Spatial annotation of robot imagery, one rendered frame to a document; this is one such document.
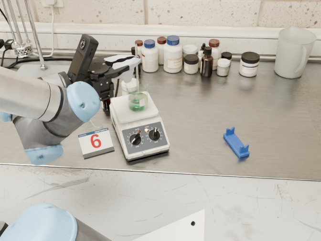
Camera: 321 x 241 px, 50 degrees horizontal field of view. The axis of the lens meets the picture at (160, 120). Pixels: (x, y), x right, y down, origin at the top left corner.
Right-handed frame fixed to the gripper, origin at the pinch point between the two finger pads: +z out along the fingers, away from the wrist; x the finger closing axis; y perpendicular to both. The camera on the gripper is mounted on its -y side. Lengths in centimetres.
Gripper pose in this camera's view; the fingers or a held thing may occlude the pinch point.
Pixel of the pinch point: (135, 57)
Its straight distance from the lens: 92.2
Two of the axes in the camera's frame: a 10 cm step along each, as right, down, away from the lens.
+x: 5.3, 5.4, -6.5
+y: -0.1, 7.7, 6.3
